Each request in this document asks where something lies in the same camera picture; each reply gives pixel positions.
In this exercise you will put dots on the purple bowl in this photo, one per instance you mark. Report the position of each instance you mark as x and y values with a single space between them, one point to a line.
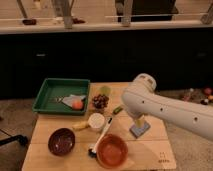
61 142

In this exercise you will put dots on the white dish brush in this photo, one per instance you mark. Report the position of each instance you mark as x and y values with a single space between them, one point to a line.
92 151

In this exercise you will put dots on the orange fruit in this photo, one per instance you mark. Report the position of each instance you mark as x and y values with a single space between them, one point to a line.
77 105

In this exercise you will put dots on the white cup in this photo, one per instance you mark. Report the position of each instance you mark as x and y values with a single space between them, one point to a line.
96 121

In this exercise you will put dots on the green pepper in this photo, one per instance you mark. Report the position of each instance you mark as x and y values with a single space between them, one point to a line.
117 110

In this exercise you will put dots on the yellow banana toy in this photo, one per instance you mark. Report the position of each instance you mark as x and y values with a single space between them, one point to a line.
80 125

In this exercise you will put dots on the grey cloth in tray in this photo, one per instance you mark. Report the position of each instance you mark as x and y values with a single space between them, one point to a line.
68 100

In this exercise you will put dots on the blue sponge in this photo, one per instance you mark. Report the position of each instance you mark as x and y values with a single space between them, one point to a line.
139 131

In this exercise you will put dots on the light green small object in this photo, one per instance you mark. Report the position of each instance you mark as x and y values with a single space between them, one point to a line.
105 90

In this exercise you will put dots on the green plastic tray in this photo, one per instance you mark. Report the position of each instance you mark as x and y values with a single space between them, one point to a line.
58 87

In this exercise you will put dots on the bunch of dark grapes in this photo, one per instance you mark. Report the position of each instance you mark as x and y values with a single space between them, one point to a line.
100 101

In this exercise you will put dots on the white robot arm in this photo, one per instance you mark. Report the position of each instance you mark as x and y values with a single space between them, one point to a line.
140 98

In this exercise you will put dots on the orange bowl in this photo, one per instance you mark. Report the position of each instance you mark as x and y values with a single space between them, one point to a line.
112 151

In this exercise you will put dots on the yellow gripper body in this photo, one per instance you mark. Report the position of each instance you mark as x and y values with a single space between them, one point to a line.
139 122

